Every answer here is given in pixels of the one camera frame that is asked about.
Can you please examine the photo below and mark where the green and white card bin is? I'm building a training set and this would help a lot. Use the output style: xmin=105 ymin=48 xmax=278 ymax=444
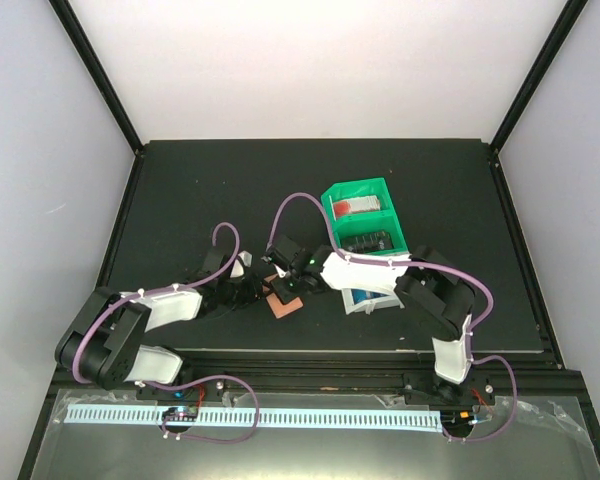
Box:
xmin=319 ymin=176 xmax=410 ymax=316

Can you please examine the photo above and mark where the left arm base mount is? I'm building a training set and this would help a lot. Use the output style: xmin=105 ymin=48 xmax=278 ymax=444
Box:
xmin=136 ymin=367 xmax=227 ymax=439

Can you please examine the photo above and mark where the black card stack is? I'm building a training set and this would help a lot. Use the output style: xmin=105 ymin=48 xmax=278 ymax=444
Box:
xmin=341 ymin=230 xmax=394 ymax=254

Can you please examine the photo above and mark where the right black frame post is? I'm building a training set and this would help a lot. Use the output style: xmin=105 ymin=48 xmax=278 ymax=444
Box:
xmin=490 ymin=0 xmax=588 ymax=153

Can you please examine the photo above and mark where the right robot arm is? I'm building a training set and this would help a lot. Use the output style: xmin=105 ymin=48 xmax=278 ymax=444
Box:
xmin=263 ymin=235 xmax=475 ymax=403

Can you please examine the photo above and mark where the purple cable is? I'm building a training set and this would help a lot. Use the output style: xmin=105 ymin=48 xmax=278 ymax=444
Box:
xmin=266 ymin=192 xmax=519 ymax=444
xmin=72 ymin=222 xmax=259 ymax=444

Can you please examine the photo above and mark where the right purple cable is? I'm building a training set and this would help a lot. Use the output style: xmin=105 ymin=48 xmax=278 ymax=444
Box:
xmin=266 ymin=192 xmax=519 ymax=444

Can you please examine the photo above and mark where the black frame post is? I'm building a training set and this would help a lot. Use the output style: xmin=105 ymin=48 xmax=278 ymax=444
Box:
xmin=490 ymin=0 xmax=588 ymax=153
xmin=49 ymin=0 xmax=143 ymax=154

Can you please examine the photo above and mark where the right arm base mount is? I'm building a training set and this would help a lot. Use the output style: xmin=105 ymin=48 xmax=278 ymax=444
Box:
xmin=402 ymin=371 xmax=495 ymax=407

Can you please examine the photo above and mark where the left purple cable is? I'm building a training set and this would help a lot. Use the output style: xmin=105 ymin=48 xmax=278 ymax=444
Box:
xmin=72 ymin=222 xmax=259 ymax=444

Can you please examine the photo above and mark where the white slotted cable duct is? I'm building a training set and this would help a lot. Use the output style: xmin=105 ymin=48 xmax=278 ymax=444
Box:
xmin=64 ymin=404 xmax=442 ymax=433

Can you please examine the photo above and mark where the left black frame post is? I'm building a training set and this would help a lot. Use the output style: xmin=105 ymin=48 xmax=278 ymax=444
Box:
xmin=49 ymin=0 xmax=143 ymax=154

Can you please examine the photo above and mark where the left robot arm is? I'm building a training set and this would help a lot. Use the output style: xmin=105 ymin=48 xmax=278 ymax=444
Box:
xmin=54 ymin=251 xmax=264 ymax=399

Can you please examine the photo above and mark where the blue card stack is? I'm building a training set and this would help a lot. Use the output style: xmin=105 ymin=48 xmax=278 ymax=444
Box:
xmin=351 ymin=289 xmax=384 ymax=304

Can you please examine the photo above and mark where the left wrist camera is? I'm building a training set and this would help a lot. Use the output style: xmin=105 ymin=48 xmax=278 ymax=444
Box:
xmin=230 ymin=251 xmax=252 ymax=279

